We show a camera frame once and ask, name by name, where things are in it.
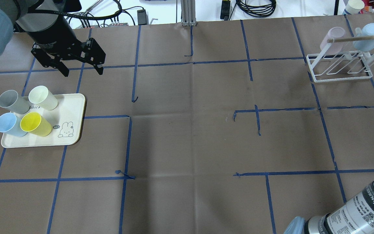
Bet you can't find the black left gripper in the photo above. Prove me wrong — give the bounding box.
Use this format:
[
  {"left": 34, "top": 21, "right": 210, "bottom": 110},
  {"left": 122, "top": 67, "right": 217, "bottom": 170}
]
[{"left": 26, "top": 9, "right": 106, "bottom": 77}]

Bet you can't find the pink plastic cup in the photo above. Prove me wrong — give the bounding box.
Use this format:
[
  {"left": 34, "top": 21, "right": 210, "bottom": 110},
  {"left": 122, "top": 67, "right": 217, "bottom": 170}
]
[{"left": 320, "top": 27, "right": 346, "bottom": 55}]

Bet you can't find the light blue cup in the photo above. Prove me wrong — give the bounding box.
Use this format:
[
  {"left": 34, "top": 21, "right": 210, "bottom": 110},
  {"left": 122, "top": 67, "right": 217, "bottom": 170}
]
[
  {"left": 0, "top": 112, "right": 27, "bottom": 137},
  {"left": 353, "top": 23, "right": 374, "bottom": 52}
]

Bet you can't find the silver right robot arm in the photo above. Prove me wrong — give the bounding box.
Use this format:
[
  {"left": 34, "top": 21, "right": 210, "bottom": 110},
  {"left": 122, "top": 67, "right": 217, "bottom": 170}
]
[{"left": 285, "top": 181, "right": 374, "bottom": 234}]

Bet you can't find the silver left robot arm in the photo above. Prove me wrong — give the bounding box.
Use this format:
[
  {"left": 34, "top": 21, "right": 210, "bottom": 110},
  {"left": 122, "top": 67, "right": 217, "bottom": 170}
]
[{"left": 0, "top": 0, "right": 106, "bottom": 77}]

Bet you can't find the cream white cup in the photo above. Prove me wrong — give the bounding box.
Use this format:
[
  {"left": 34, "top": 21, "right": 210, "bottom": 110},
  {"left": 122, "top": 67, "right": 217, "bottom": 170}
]
[{"left": 28, "top": 85, "right": 58, "bottom": 111}]

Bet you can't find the yellow plastic cup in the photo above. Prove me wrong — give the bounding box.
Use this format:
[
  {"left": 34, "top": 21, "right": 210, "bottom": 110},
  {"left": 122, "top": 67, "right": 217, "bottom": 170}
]
[{"left": 20, "top": 112, "right": 52, "bottom": 137}]

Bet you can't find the grey plastic cup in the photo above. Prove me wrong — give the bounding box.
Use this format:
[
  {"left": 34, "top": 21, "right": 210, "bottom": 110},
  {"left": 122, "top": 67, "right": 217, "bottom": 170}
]
[{"left": 0, "top": 89, "right": 30, "bottom": 114}]

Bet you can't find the white cup drying rack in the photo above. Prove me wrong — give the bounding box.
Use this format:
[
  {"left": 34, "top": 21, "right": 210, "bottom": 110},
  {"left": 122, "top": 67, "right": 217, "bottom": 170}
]
[{"left": 306, "top": 25, "right": 374, "bottom": 83}]

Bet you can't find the white paper cup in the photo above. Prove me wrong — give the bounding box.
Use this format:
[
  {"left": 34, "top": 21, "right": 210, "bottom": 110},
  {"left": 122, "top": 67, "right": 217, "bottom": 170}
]
[{"left": 342, "top": 0, "right": 365, "bottom": 15}]

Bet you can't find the cream plastic tray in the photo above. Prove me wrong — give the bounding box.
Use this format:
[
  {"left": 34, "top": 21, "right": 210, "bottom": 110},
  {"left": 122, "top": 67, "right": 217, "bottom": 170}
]
[{"left": 1, "top": 93, "right": 86, "bottom": 148}]

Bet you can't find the black power adapter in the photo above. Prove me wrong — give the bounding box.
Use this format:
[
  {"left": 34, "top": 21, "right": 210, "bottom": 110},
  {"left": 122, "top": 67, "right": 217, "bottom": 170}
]
[{"left": 137, "top": 9, "right": 148, "bottom": 25}]

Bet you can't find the aluminium frame post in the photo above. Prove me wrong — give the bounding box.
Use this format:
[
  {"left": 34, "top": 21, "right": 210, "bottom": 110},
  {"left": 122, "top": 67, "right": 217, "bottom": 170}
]
[{"left": 181, "top": 0, "right": 196, "bottom": 26}]

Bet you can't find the coiled black cable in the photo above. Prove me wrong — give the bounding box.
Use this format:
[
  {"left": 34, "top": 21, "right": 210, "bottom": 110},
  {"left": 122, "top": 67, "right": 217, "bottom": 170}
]
[{"left": 236, "top": 0, "right": 277, "bottom": 18}]

